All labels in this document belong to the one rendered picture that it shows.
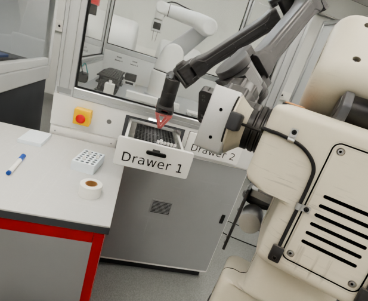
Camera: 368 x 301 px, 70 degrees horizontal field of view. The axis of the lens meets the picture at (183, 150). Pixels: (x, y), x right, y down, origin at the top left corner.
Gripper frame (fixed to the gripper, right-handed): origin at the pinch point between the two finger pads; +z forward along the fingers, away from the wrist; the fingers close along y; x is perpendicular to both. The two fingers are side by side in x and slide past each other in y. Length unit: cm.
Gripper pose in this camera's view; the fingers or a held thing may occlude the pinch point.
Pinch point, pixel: (160, 125)
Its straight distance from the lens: 107.4
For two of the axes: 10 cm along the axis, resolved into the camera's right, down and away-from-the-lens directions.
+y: -0.4, -5.2, 8.6
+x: -9.5, -2.3, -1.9
